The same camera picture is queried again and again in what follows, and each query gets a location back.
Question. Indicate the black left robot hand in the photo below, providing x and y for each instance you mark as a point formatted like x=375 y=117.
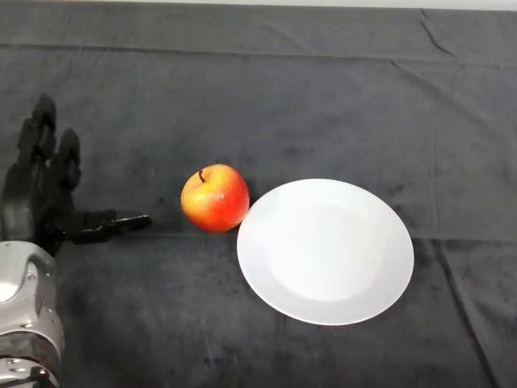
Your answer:
x=40 y=194

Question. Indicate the red yellow apple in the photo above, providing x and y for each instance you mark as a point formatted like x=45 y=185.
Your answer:
x=216 y=202

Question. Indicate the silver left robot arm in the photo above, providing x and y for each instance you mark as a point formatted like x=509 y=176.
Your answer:
x=24 y=307

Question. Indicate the white round plate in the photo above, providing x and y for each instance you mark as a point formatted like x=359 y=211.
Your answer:
x=325 y=258

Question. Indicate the black velvet cloth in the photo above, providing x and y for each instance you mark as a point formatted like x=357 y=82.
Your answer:
x=282 y=101

